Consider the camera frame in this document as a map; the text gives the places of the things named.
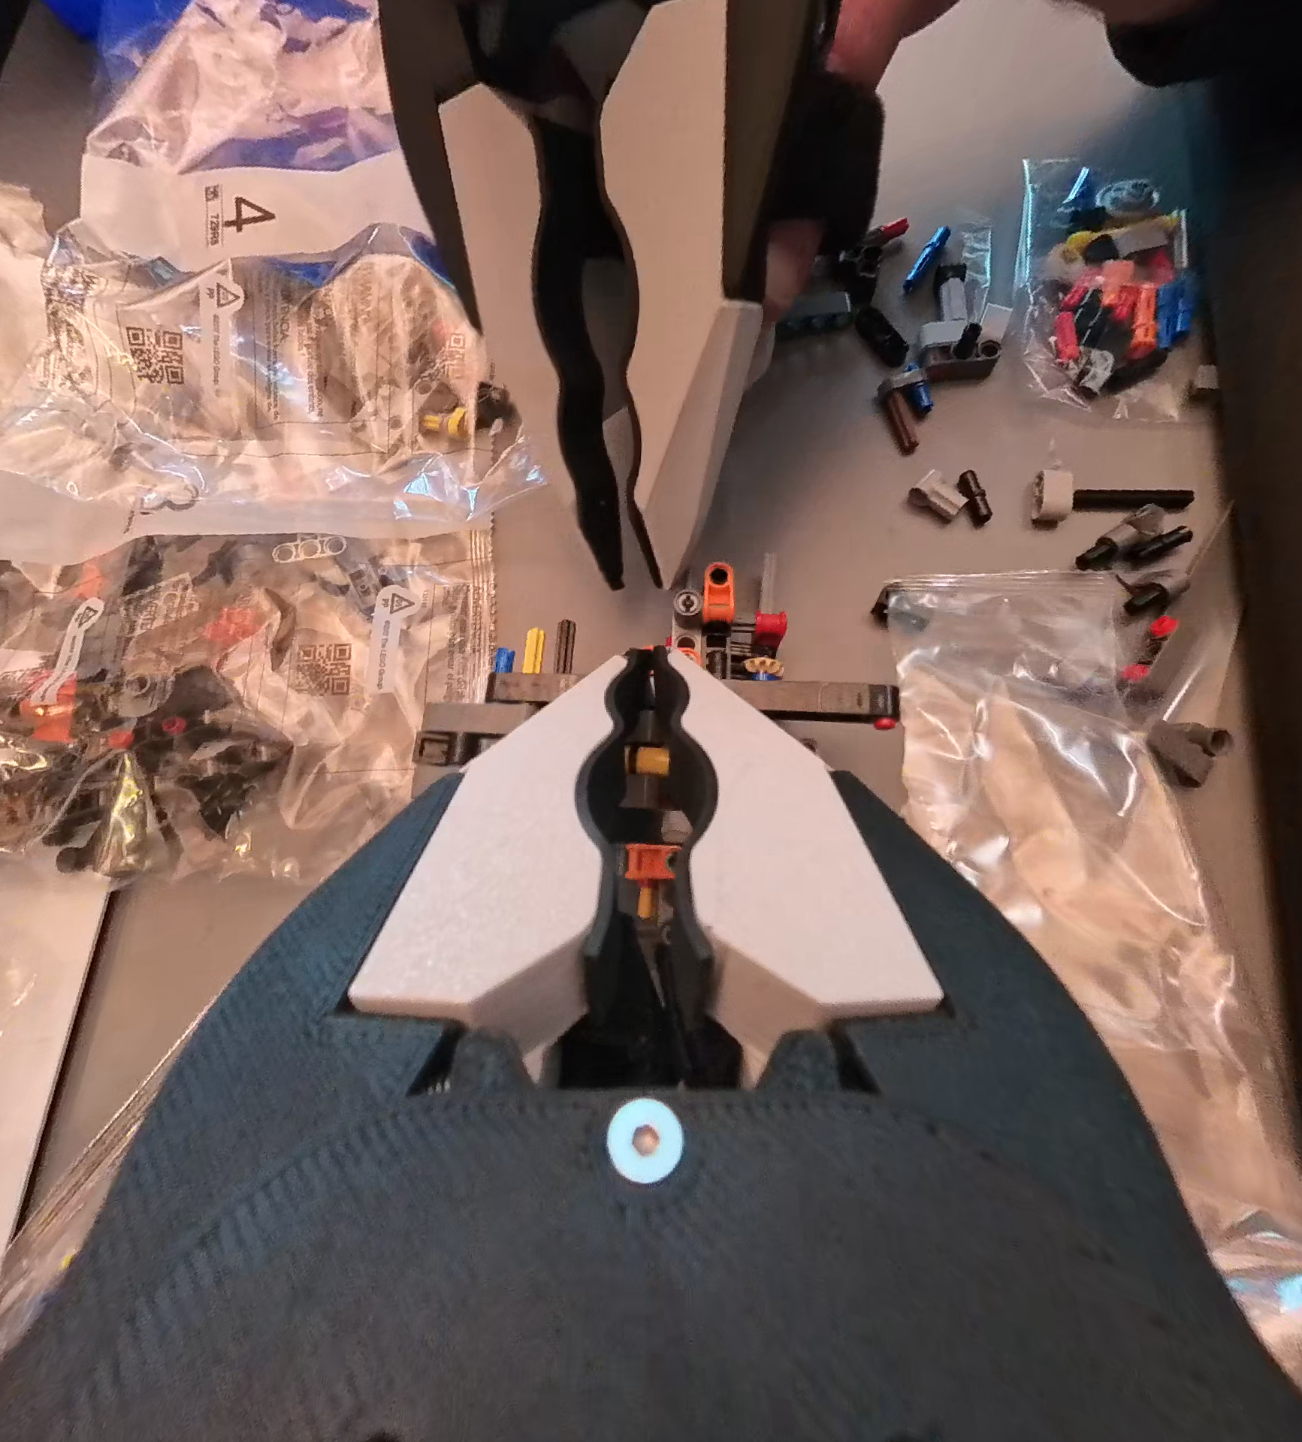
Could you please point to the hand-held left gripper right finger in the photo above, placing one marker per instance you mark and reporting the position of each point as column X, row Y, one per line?
column 809, row 889

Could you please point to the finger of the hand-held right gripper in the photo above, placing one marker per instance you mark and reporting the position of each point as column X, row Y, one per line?
column 679, row 225
column 504, row 225

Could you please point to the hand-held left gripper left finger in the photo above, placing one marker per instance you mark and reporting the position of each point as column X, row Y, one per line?
column 493, row 889

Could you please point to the multicolour lego assembly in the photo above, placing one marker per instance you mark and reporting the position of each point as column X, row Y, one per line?
column 832, row 700

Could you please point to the person's right forearm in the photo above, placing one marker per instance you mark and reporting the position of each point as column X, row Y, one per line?
column 1224, row 39

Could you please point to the large labelled bag of lego parts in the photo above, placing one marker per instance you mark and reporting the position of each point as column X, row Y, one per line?
column 268, row 282

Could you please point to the scattered loose lego pieces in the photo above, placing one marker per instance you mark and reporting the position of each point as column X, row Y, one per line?
column 956, row 339

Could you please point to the clear bag of black lego parts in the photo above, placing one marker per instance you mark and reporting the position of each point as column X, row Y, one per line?
column 156, row 733

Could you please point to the small clear bag of lego parts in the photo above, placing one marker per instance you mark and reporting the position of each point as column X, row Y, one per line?
column 1112, row 304

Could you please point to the person's right hand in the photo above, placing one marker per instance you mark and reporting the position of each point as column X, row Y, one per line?
column 888, row 28

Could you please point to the flat empty clear bag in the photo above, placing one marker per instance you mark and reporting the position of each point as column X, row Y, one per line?
column 1057, row 845

